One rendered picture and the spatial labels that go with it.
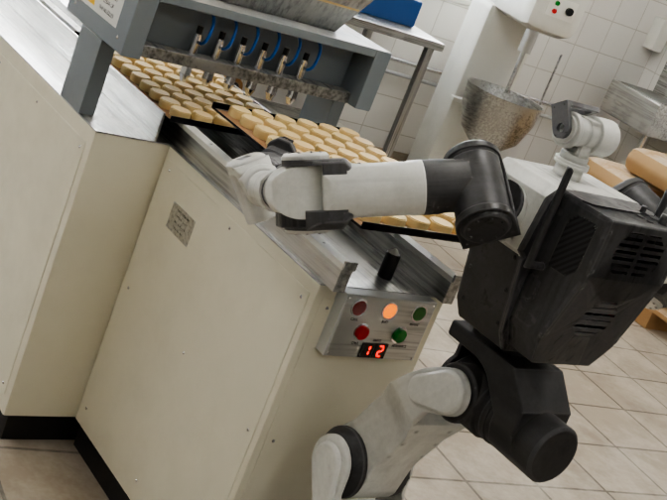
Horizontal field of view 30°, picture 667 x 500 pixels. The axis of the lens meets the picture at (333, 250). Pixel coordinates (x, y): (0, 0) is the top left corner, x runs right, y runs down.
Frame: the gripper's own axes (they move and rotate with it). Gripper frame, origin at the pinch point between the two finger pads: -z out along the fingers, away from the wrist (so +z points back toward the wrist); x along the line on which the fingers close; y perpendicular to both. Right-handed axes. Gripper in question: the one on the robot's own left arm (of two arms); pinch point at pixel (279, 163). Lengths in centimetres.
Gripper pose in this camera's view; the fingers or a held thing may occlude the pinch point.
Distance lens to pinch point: 249.2
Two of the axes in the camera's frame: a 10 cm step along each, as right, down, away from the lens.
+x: 3.6, -8.8, -3.0
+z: -1.7, 2.5, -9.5
